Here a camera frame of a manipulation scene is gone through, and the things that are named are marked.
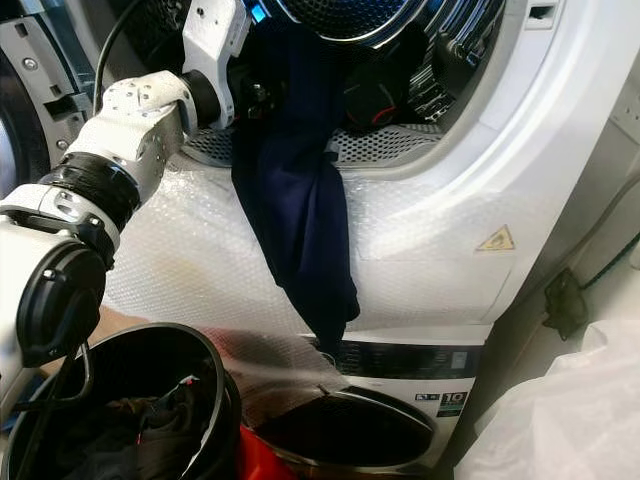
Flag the yellow triangle warning sticker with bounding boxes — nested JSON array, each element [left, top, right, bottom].
[[477, 226, 517, 252]]

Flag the black garment with red trim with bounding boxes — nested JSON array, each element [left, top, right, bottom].
[[340, 75, 407, 132]]

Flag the black laundry bucket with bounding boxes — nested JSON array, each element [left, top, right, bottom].
[[5, 322, 242, 480]]

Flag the grey brown clothes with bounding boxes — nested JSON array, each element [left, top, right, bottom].
[[50, 385, 211, 480]]

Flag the black wall plug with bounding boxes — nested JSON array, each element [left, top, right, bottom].
[[543, 268, 590, 341]]

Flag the white plastic bag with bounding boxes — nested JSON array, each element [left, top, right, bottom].
[[455, 320, 640, 480]]

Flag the dark navy garment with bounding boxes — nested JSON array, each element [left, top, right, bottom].
[[230, 20, 361, 356]]

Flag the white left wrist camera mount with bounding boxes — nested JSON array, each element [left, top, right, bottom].
[[182, 0, 252, 103]]

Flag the clear bubble wrap sheet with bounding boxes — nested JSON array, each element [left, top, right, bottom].
[[100, 160, 513, 401]]

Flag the white front-load laundry machine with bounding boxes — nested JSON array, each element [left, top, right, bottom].
[[0, 0, 623, 327]]

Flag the red plastic item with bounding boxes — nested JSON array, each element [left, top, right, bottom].
[[238, 425, 297, 480]]

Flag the white washer with control panel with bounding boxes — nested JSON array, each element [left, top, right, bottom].
[[240, 320, 496, 473]]

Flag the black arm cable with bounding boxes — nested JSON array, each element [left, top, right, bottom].
[[93, 0, 145, 116]]

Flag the round glass machine door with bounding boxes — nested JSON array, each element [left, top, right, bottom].
[[0, 60, 61, 196]]

